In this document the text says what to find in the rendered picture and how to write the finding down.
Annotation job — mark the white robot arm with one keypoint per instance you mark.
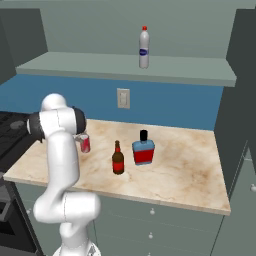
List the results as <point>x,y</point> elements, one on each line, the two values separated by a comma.
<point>61,160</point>

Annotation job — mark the grey-green cabinet shelf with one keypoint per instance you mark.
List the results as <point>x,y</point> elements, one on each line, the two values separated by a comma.
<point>126,68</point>

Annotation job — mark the grey open cabinet door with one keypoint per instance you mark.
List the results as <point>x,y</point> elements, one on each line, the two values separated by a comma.
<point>238,100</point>
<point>23,43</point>

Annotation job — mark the blue flat bottle red label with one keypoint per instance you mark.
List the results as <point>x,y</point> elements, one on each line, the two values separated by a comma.
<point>143,152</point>

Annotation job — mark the brown beer bottle red label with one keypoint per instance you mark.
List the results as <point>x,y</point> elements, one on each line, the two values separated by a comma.
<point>118,162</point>

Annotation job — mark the red soda can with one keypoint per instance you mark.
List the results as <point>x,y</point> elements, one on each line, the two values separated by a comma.
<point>85,144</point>

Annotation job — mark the white water bottle red cap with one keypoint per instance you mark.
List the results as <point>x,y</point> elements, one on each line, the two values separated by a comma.
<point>144,46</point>

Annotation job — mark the round silver knob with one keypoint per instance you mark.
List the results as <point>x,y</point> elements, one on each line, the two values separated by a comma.
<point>150,235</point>
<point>253,187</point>
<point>29,211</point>
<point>152,211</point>

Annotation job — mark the grey-green drawer front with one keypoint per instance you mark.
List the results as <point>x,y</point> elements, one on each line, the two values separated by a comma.
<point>173,213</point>
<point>180,238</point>

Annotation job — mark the black hob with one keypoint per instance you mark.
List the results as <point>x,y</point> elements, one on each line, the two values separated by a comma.
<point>13,136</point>

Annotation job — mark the grey-green cupboard door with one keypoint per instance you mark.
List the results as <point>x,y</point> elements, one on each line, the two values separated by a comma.
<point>238,216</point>
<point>36,203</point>

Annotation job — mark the black oven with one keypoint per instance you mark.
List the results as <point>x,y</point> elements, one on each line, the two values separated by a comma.
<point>13,220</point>

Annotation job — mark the white wall outlet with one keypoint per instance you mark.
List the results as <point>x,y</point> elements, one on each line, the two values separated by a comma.
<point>123,98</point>

